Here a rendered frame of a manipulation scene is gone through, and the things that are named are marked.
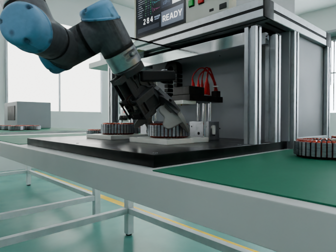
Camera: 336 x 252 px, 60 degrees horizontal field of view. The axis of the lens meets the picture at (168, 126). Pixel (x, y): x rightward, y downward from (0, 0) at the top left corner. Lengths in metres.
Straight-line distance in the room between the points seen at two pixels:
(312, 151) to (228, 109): 0.38
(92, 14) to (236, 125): 0.54
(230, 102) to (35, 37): 0.62
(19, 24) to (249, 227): 0.46
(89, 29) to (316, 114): 0.74
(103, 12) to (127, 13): 6.21
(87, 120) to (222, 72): 5.11
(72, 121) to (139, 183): 5.39
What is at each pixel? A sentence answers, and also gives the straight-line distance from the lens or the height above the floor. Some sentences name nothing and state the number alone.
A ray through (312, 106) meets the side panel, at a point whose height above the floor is 0.87.
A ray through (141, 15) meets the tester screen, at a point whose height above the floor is 1.21.
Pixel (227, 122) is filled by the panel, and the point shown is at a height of 0.82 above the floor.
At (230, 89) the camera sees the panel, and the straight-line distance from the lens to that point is 0.96.
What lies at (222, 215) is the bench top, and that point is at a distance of 0.35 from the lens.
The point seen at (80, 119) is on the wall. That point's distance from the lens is 5.89.
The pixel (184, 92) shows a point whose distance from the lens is 0.80.
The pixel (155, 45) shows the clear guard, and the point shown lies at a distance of 0.94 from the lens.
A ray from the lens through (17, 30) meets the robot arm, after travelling 0.55.
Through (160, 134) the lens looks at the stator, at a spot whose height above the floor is 0.79.
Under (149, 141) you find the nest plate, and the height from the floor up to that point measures 0.78.
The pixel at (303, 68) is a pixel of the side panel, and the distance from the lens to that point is 0.97.
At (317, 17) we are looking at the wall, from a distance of 7.73.
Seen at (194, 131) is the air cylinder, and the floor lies 0.79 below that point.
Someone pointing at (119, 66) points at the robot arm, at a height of 0.95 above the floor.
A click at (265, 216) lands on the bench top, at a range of 0.32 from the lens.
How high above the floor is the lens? 0.83
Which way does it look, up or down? 1 degrees down
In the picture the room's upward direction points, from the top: straight up
